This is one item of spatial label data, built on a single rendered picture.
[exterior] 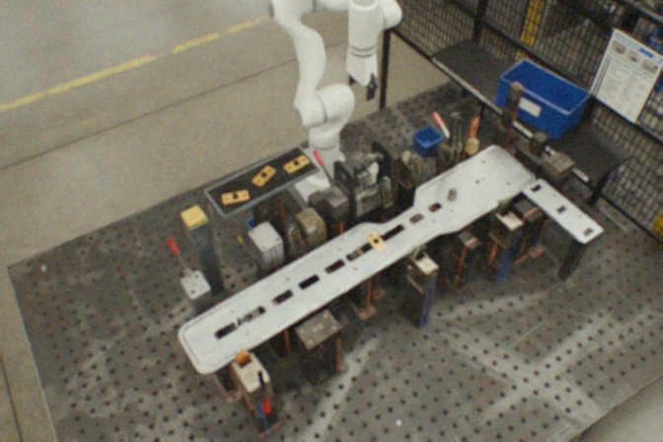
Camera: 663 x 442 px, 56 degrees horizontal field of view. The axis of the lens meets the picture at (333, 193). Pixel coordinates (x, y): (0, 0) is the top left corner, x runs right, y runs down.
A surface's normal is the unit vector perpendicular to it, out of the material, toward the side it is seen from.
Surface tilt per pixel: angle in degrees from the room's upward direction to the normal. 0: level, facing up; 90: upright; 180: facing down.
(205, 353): 0
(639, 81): 90
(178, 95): 0
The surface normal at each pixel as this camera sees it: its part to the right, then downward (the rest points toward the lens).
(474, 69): -0.01, -0.64
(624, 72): -0.82, 0.44
